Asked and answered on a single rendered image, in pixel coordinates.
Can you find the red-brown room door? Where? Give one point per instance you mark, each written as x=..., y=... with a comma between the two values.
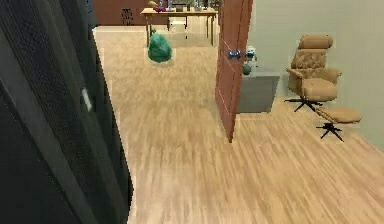
x=230, y=63

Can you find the grey side table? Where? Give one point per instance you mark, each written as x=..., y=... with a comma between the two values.
x=258, y=91

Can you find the green round vase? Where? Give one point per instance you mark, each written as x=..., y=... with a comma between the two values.
x=246, y=69

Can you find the green round bag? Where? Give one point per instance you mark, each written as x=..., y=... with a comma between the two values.
x=159, y=49

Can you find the light wooden table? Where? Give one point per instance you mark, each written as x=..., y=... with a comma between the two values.
x=180, y=14

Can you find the tan lounge chair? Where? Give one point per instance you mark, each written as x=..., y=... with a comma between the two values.
x=312, y=76

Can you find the red-brown sideboard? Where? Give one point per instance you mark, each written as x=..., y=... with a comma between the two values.
x=115, y=12

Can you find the tall black cabinet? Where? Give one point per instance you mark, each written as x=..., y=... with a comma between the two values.
x=50, y=126

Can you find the tan footstool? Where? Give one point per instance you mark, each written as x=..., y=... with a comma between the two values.
x=339, y=116

